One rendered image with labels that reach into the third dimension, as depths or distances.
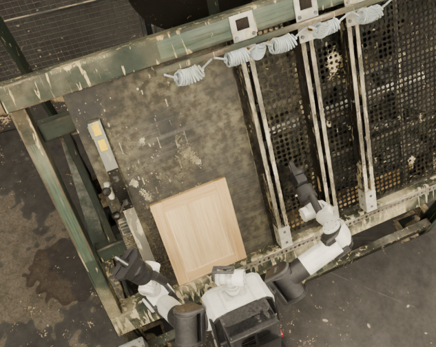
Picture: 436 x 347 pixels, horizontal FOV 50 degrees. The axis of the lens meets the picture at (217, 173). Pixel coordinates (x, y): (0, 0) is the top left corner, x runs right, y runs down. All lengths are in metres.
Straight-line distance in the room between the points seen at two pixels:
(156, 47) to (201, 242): 0.98
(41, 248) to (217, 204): 1.81
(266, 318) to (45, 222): 2.34
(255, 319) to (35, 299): 2.07
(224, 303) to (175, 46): 1.01
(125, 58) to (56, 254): 2.11
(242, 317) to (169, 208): 0.63
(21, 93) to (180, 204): 0.84
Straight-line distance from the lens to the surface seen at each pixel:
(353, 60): 2.23
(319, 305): 3.33
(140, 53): 1.83
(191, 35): 1.86
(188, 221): 2.22
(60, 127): 2.01
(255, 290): 1.89
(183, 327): 1.88
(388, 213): 2.72
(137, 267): 1.76
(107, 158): 1.98
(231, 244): 2.36
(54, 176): 1.99
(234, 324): 1.82
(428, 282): 3.58
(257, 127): 2.08
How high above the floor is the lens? 3.17
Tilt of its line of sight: 59 degrees down
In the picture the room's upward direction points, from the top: 4 degrees counter-clockwise
